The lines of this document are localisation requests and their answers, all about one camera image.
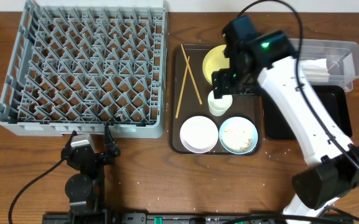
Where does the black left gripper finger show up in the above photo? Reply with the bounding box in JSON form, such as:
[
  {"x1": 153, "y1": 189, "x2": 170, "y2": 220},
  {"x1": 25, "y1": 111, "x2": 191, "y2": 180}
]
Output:
[
  {"x1": 65, "y1": 131, "x2": 77, "y2": 148},
  {"x1": 104, "y1": 124, "x2": 121, "y2": 157}
]

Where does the white plastic cup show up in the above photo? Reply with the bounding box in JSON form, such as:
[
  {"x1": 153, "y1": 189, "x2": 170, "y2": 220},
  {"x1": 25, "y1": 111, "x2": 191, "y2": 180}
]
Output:
[{"x1": 207, "y1": 91, "x2": 233, "y2": 116}]

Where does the light blue round bowl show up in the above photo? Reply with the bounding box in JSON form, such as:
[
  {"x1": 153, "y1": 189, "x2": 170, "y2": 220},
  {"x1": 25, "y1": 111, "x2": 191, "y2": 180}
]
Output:
[{"x1": 218, "y1": 116, "x2": 259, "y2": 155}]

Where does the rice food scraps pile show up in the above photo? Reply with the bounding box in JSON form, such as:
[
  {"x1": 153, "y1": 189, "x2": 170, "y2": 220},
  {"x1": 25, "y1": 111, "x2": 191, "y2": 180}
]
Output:
[{"x1": 221, "y1": 129, "x2": 252, "y2": 153}]

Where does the white round bowl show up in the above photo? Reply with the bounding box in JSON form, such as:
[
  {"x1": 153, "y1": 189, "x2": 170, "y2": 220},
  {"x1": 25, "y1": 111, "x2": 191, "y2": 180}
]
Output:
[{"x1": 179, "y1": 116, "x2": 218, "y2": 154}]

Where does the white paper napkin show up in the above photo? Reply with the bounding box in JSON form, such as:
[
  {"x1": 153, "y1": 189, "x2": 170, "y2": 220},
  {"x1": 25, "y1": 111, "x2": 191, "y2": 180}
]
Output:
[{"x1": 300, "y1": 58, "x2": 330, "y2": 83}]

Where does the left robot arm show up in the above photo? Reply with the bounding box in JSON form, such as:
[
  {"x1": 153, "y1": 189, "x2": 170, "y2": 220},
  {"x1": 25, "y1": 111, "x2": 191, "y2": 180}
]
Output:
[{"x1": 61, "y1": 124, "x2": 121, "y2": 223}]

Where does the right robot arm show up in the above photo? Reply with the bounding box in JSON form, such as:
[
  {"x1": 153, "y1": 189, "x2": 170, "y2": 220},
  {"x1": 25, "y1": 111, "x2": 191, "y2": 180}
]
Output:
[{"x1": 212, "y1": 16, "x2": 359, "y2": 222}]

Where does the clear plastic waste bin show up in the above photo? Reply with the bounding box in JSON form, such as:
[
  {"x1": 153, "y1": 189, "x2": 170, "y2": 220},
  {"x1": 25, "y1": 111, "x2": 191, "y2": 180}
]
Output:
[{"x1": 300, "y1": 39, "x2": 359, "y2": 92}]

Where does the black rectangular waste tray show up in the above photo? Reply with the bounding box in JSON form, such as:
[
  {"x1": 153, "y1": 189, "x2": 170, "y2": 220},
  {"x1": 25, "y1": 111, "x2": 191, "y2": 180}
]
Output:
[{"x1": 262, "y1": 85, "x2": 353, "y2": 140}]

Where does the yellow round plate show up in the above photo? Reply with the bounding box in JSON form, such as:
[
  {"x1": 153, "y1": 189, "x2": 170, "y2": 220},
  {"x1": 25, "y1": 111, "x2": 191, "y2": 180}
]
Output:
[{"x1": 202, "y1": 45, "x2": 230, "y2": 84}]

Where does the wooden chopstick, long diagonal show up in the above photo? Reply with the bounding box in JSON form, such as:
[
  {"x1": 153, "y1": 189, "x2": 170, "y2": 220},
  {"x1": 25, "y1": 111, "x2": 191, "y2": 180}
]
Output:
[{"x1": 180, "y1": 44, "x2": 202, "y2": 105}]

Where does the grey plastic dish rack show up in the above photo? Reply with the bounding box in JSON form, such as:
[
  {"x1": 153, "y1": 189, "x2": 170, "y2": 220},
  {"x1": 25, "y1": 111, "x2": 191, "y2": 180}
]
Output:
[{"x1": 0, "y1": 1, "x2": 169, "y2": 138}]

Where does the wooden chopstick, lower left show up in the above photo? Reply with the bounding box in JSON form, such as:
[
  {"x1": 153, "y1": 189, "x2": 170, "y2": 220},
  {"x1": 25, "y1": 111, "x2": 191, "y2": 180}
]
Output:
[{"x1": 175, "y1": 65, "x2": 189, "y2": 118}]

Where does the dark brown serving tray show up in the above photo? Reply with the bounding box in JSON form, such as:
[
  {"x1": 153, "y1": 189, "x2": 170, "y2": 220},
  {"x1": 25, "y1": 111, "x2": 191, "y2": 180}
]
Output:
[{"x1": 169, "y1": 44, "x2": 263, "y2": 156}]

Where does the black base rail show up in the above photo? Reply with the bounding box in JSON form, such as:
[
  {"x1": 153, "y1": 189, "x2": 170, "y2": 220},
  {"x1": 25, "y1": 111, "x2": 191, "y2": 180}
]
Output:
[{"x1": 41, "y1": 212, "x2": 354, "y2": 224}]

